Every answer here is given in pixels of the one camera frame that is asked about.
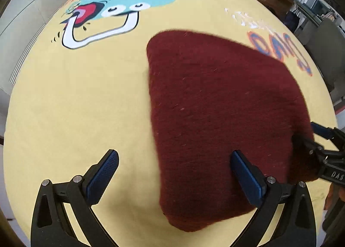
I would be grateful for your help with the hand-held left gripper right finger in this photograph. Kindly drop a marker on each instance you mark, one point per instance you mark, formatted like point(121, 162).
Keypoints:
point(246, 179)

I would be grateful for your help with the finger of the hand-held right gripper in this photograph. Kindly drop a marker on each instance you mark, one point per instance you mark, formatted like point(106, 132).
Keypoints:
point(307, 141)
point(322, 130)

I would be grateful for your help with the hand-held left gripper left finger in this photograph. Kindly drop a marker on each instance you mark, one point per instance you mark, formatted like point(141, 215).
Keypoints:
point(103, 174)

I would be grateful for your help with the dark red knit sweater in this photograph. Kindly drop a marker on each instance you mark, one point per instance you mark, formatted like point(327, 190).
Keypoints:
point(221, 106)

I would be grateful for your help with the person's right forearm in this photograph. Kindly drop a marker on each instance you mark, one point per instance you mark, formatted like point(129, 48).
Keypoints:
point(335, 201)

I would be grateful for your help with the yellow cartoon printed blanket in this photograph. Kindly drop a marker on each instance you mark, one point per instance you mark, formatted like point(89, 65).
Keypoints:
point(94, 96)

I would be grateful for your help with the grey chair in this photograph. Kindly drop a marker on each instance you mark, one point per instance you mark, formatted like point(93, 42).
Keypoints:
point(327, 44)

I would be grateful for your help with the dark bag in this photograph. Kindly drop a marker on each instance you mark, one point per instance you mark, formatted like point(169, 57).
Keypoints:
point(292, 20)

